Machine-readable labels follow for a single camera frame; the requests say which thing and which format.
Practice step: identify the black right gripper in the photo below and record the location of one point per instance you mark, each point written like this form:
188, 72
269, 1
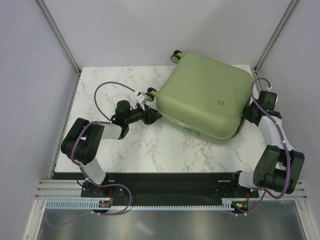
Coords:
246, 114

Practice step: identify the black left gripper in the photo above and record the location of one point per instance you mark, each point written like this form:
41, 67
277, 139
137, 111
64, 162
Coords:
150, 115

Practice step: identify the green hard-shell suitcase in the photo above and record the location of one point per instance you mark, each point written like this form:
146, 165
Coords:
204, 96

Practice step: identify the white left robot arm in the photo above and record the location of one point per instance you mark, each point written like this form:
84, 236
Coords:
83, 140

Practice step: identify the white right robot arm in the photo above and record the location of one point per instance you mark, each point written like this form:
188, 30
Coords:
279, 167

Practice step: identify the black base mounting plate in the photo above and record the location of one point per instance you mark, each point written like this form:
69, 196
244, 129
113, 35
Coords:
175, 188

